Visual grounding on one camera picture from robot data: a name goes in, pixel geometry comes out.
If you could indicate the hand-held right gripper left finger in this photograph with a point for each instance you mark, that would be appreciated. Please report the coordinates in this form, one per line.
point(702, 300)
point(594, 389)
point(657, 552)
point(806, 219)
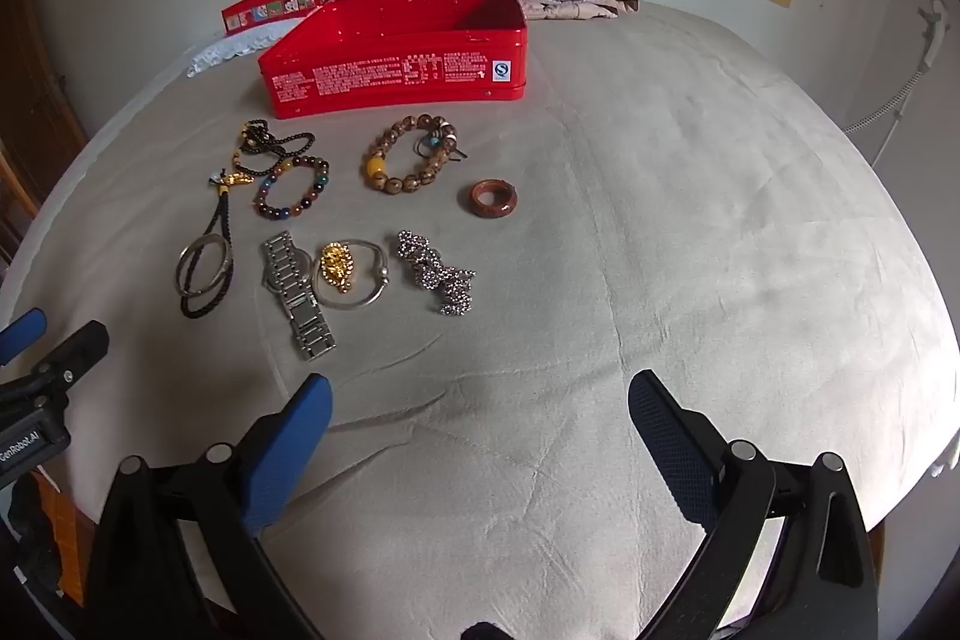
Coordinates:
point(292, 452)

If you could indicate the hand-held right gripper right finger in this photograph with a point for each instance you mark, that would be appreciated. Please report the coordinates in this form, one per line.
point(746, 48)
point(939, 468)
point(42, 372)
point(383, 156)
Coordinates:
point(671, 449)

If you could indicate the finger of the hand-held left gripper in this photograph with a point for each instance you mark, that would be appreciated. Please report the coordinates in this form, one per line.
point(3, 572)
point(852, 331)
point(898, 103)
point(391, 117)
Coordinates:
point(75, 355)
point(19, 332)

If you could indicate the silver metal watch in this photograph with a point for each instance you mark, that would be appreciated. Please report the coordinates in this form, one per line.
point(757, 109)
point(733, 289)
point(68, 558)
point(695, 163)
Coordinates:
point(296, 302)

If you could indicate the red tin box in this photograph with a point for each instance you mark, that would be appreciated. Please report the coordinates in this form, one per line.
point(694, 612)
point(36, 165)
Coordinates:
point(390, 74)

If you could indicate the wooden cabinet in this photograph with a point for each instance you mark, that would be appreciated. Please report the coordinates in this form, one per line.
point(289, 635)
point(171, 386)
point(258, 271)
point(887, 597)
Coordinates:
point(30, 160)

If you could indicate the white lace cloth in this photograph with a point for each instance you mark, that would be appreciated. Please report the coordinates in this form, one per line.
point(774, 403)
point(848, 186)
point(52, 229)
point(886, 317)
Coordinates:
point(232, 44)

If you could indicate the folded floral cloth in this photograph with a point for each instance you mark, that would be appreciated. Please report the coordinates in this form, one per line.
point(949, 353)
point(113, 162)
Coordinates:
point(577, 3)

